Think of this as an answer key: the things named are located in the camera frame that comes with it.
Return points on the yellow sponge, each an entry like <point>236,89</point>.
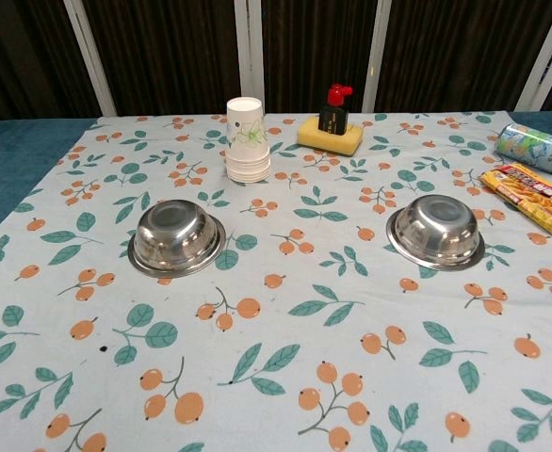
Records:
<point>311,137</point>

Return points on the floral tablecloth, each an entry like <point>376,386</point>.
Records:
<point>276,329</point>

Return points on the light blue drink can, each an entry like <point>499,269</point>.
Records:
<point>535,148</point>

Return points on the yellow snack packet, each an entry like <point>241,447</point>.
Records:
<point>530,193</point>

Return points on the white partition frame post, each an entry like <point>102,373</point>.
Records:
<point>90,56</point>
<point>544,56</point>
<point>249,52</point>
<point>377,52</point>

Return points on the black bottle red cap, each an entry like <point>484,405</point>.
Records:
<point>332,117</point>

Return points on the dark pleated partition curtain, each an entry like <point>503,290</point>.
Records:
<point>172,56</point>

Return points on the stack of paper cups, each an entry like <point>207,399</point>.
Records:
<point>245,141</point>

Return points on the steel bowl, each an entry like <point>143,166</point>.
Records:
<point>177,235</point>
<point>436,230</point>

